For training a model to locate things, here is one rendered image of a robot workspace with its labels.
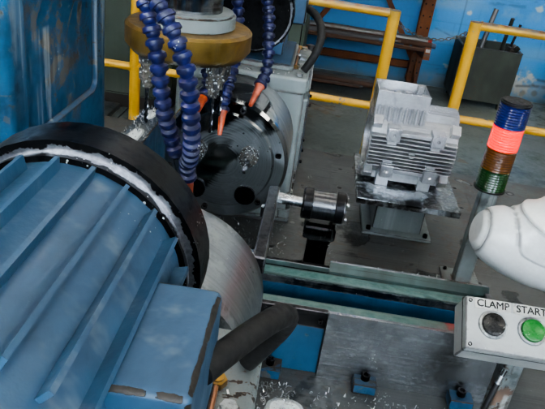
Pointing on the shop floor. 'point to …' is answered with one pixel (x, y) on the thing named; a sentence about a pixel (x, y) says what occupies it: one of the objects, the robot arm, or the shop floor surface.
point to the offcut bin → (487, 67)
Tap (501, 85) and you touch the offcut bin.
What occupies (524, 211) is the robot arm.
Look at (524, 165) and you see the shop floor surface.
